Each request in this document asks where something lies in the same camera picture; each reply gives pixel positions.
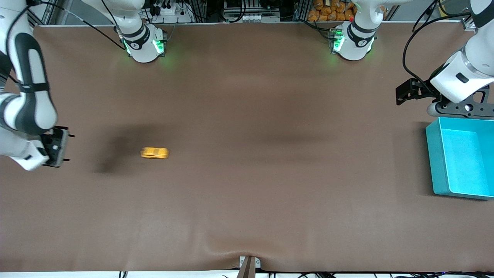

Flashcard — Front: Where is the black base cable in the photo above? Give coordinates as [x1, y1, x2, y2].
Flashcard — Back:
[301, 19, 333, 39]

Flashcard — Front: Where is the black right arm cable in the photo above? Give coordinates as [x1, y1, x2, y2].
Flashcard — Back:
[6, 0, 128, 87]

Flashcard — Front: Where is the teal plastic bin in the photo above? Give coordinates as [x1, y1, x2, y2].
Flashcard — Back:
[425, 117, 494, 200]

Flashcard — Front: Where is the yellow beetle toy car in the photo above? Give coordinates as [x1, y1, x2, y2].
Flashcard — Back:
[140, 147, 170, 160]

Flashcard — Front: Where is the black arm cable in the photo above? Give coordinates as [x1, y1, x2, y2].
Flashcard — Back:
[403, 0, 476, 88]
[6, 0, 128, 87]

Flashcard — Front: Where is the pile of orange objects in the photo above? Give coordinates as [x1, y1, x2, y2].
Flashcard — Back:
[308, 0, 356, 22]

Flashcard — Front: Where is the aluminium corner bracket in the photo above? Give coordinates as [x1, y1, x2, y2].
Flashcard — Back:
[461, 15, 481, 31]

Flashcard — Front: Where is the metal table clamp bracket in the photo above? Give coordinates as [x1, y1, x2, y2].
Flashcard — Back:
[239, 256, 261, 278]

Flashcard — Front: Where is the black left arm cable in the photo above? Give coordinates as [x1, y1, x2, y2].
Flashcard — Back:
[403, 0, 476, 88]

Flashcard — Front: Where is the white power strip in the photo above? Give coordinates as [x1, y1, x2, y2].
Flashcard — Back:
[152, 4, 193, 24]

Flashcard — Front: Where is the brown table mat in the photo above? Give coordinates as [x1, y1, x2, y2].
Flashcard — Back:
[0, 22, 494, 273]

